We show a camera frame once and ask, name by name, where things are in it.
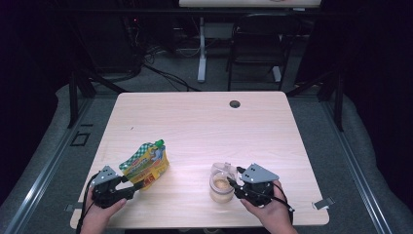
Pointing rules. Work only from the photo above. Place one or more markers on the person's right hand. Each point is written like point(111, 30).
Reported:
point(276, 213)

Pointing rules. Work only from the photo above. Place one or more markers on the white desk leg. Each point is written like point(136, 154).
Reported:
point(276, 74)
point(202, 52)

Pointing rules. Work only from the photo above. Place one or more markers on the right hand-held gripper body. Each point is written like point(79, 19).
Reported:
point(256, 190)

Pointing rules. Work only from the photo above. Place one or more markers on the person's left hand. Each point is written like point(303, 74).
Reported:
point(100, 213)

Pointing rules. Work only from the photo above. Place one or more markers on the clear glass jar with lid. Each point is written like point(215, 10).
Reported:
point(222, 187)

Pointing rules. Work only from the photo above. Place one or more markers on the light background desk top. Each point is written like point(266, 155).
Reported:
point(246, 3)

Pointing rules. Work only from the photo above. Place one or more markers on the dark equipment cabinet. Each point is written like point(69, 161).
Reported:
point(107, 45)

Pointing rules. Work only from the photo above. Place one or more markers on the black metal stand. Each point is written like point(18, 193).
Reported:
point(73, 97)
point(339, 104)

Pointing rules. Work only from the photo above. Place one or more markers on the aluminium floor rail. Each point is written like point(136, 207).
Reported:
point(354, 162)
point(45, 169)

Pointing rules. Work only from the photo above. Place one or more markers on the black folding chair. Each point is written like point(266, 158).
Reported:
point(259, 39)

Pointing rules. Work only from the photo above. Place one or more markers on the colourful snack bag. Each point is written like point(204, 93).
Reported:
point(146, 165)

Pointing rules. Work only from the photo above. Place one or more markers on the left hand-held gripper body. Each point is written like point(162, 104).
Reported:
point(105, 193)

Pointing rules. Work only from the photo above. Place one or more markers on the grey tape strip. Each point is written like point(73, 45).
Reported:
point(323, 203)
point(72, 207)

